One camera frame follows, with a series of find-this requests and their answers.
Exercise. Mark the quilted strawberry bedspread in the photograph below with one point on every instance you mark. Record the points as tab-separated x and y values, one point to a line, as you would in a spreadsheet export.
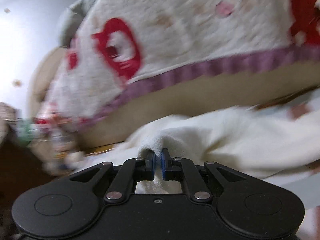
209	28

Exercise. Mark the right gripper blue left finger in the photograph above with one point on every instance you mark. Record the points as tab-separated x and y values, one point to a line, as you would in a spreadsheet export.
129	174

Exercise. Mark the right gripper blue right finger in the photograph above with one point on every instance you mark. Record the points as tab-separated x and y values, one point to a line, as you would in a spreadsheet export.
186	173

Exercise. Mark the white fleece hooded jacket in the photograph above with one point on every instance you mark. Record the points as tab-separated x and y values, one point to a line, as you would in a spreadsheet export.
212	139

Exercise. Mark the checkered pink grey rug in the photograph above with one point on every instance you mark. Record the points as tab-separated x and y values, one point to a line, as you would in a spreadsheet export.
295	154

